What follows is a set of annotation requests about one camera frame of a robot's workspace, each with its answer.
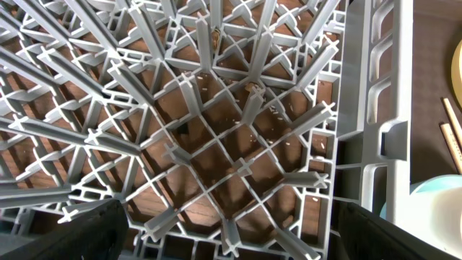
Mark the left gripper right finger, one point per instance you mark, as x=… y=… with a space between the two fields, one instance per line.
x=365 y=235

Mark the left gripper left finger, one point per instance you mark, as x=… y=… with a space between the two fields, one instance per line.
x=97 y=234

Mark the white plastic cup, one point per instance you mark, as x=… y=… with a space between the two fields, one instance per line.
x=440 y=235

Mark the light blue saucer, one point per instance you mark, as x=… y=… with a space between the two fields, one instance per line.
x=433 y=182

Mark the grey plastic dishwasher rack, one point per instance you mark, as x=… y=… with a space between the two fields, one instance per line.
x=226 y=129

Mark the wooden chopstick left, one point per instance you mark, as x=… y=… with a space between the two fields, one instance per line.
x=452 y=143

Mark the wooden chopstick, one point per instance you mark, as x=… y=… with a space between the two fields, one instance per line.
x=453 y=119
x=452 y=143

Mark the wooden chopstick right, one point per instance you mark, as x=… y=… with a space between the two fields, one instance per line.
x=453 y=119

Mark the yellow round plate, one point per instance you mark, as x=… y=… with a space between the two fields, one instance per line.
x=456 y=75

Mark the brown plastic serving tray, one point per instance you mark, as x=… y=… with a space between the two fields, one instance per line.
x=437 y=32

